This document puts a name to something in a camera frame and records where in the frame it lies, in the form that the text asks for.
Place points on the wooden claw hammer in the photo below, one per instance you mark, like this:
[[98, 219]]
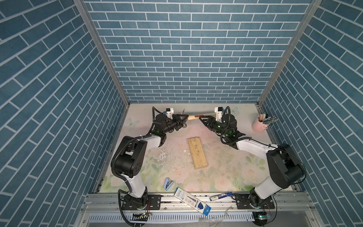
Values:
[[196, 116]]

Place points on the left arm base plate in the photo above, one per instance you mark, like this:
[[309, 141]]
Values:
[[151, 202]]

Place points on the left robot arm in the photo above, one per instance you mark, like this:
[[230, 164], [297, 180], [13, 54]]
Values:
[[127, 161]]

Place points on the clear plastic wrapper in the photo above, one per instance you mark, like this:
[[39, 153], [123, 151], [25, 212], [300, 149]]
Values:
[[216, 218]]

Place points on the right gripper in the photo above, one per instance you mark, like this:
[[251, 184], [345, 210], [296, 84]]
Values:
[[211, 120]]

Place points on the white blue toothpaste box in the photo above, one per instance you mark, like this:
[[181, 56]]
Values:
[[192, 201]]

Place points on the blue white marker pen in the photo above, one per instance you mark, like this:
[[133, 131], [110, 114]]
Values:
[[220, 196]]

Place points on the wooden plank with nails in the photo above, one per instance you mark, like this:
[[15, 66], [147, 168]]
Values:
[[197, 152]]

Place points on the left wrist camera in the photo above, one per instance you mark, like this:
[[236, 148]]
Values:
[[169, 112]]

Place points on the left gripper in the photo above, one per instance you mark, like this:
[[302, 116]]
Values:
[[178, 124]]

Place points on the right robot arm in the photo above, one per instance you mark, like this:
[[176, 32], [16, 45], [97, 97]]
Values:
[[285, 168]]

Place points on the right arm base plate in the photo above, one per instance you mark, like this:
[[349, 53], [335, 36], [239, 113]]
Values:
[[248, 201]]

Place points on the pink cup with tools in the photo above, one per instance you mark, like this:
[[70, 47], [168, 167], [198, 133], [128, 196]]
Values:
[[262, 122]]

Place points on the blue stapler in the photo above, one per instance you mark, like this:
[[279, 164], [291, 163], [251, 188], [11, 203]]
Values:
[[168, 183]]

